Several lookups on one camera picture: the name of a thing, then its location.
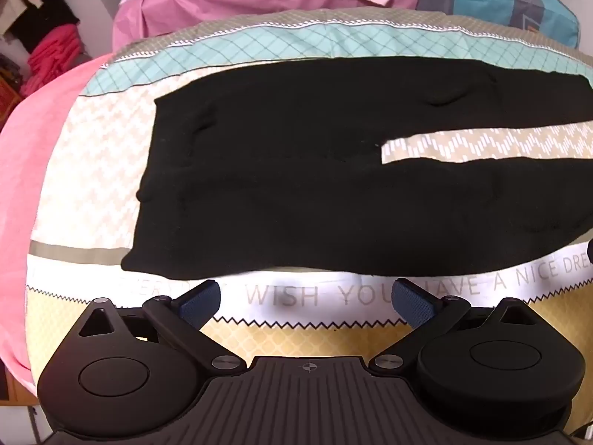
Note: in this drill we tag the patterned quilt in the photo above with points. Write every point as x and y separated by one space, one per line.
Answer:
287 37

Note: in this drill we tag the red clothes pile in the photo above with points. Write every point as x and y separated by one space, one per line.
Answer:
51 58

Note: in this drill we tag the black pants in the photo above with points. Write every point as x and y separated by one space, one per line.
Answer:
296 194

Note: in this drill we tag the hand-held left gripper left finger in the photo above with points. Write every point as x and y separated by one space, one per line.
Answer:
203 302

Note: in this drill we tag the pink pillow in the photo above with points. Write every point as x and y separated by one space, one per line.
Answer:
241 4

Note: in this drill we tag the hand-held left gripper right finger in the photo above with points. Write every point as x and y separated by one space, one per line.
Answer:
409 305

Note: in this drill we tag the pink blanket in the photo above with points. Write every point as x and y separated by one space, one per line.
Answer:
32 171

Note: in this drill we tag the black clothes pile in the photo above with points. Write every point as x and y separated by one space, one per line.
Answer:
44 21

